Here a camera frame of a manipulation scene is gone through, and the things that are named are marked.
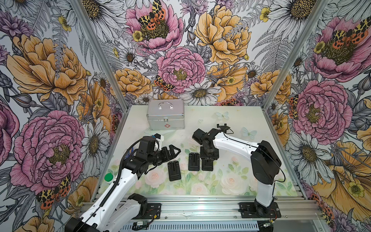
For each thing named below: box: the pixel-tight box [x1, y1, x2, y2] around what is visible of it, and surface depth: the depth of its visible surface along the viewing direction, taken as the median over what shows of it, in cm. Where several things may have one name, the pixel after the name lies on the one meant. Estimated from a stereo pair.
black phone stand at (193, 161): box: [188, 152, 200, 172], surface depth 92 cm
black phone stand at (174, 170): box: [167, 160, 182, 182], surface depth 88 cm
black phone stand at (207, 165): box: [201, 158, 214, 172], surface depth 90 cm
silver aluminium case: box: [146, 99, 186, 131], surface depth 102 cm
